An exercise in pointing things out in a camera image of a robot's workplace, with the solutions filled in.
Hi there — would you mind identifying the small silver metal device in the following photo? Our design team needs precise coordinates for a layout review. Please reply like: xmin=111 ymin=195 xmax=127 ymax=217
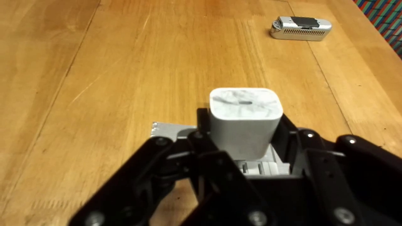
xmin=270 ymin=17 xmax=333 ymax=42

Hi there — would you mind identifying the white charger head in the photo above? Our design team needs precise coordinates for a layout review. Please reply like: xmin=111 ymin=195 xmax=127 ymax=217
xmin=209 ymin=88 xmax=284 ymax=161

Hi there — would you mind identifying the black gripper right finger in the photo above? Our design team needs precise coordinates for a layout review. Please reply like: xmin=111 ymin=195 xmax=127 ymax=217
xmin=273 ymin=117 xmax=402 ymax=226

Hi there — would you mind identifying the colourful checkered board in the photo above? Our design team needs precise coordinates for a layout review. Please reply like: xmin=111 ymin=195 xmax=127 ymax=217
xmin=353 ymin=0 xmax=402 ymax=58

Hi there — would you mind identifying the white power strip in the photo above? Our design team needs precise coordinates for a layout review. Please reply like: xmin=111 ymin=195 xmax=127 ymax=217
xmin=236 ymin=145 xmax=290 ymax=179

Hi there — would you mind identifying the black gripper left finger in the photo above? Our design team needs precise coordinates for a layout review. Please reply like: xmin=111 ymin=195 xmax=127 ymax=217
xmin=68 ymin=109 xmax=277 ymax=226

